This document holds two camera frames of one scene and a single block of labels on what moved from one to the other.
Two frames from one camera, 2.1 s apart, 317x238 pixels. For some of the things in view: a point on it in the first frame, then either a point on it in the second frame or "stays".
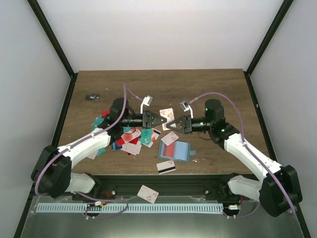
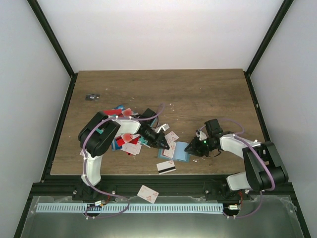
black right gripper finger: (174, 128) → (190, 150)
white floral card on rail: (147, 194) stays
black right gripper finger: (181, 119) → (191, 146)
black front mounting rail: (164, 186) stays
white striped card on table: (166, 166) stays
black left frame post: (37, 10) stays
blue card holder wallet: (177, 150) stays
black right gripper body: (194, 127) → (203, 148)
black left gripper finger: (160, 123) → (161, 146)
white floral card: (170, 138) stays
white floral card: (168, 114) → (171, 138)
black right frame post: (277, 21) stays
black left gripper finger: (159, 119) → (164, 143)
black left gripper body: (137, 123) → (152, 139)
